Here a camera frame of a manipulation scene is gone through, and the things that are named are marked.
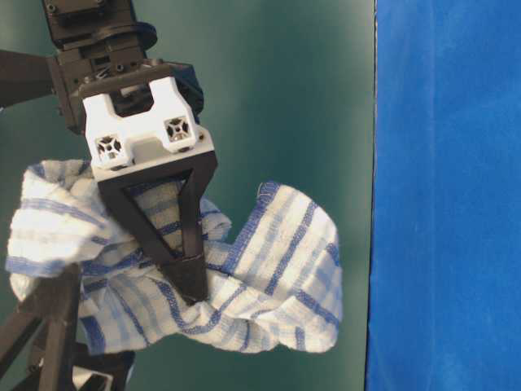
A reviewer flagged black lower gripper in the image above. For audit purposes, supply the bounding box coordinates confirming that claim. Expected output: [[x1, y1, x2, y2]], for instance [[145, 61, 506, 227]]
[[1, 264, 135, 390]]

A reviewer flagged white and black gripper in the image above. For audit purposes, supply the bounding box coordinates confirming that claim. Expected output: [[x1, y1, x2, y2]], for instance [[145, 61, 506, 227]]
[[46, 57, 216, 182]]

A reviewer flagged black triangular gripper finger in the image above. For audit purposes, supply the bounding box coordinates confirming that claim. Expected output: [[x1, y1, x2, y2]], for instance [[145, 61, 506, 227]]
[[98, 151, 217, 304]]

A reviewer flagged white blue striped towel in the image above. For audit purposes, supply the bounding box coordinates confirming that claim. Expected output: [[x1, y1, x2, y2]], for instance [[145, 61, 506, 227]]
[[6, 160, 342, 354]]

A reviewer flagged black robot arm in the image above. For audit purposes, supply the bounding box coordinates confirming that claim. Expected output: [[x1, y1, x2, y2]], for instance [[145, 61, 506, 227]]
[[1, 1, 217, 390]]

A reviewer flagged blue cloth backdrop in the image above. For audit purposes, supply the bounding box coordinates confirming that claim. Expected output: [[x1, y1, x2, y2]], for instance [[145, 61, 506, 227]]
[[366, 1, 520, 390]]

